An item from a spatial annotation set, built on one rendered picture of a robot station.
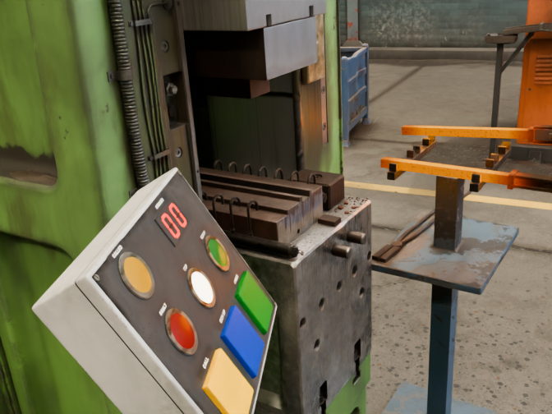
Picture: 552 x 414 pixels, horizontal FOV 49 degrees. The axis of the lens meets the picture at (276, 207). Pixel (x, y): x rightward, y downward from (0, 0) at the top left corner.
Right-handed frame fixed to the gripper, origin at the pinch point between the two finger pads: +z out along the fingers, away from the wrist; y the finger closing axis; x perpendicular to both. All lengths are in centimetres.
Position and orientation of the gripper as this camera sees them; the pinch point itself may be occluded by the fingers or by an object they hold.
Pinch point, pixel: (549, 134)
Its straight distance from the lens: 174.8
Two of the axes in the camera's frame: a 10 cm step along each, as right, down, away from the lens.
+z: -8.5, -1.3, 5.1
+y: 5.2, -3.5, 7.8
